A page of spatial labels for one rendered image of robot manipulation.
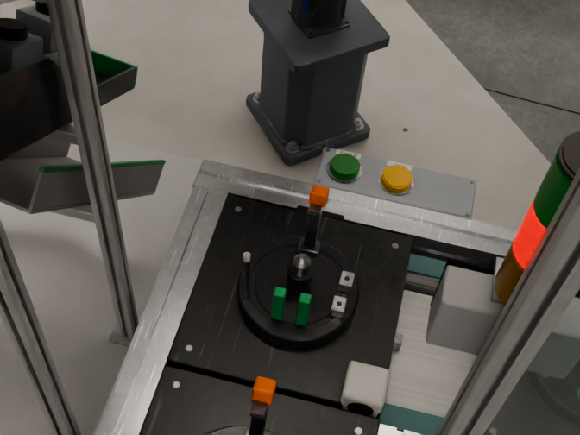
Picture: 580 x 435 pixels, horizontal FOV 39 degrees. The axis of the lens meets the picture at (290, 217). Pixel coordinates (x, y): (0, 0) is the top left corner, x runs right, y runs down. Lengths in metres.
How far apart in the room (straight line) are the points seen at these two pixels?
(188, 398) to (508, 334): 0.40
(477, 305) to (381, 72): 0.77
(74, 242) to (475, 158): 0.60
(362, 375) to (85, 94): 0.42
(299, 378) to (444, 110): 0.59
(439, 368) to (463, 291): 0.34
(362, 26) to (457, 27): 1.74
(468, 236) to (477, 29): 1.87
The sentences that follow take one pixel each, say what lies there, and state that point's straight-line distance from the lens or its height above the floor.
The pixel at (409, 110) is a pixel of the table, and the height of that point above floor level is 0.86.
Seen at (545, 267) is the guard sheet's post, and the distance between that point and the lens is 0.55.
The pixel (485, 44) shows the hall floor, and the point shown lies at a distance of 2.83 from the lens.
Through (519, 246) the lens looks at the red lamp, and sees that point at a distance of 0.60.
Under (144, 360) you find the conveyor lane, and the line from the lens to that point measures 0.94.
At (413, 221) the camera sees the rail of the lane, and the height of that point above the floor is 0.95.
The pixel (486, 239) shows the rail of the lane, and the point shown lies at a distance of 1.07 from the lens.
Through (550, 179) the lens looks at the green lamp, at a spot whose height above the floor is 1.39.
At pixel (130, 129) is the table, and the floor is 0.86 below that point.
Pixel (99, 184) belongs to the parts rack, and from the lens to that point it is 0.80.
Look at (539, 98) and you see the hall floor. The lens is 2.71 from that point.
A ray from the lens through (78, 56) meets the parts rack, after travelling 0.68.
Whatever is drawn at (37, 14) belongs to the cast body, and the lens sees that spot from 0.83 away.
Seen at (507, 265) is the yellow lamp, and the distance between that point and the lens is 0.62.
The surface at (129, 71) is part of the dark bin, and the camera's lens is 0.84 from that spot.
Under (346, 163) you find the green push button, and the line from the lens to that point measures 1.08.
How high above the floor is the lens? 1.79
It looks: 53 degrees down
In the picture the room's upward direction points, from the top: 6 degrees clockwise
